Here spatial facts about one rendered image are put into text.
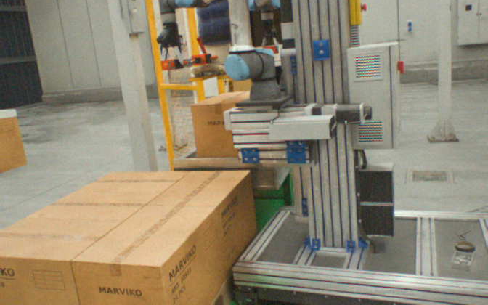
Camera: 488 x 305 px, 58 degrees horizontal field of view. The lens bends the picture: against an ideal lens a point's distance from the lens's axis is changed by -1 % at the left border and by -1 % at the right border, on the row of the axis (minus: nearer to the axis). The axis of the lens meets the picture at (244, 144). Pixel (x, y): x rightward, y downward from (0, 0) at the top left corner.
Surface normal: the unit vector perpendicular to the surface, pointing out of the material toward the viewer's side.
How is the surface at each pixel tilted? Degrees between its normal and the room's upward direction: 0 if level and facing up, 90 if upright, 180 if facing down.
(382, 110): 90
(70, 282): 90
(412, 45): 90
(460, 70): 90
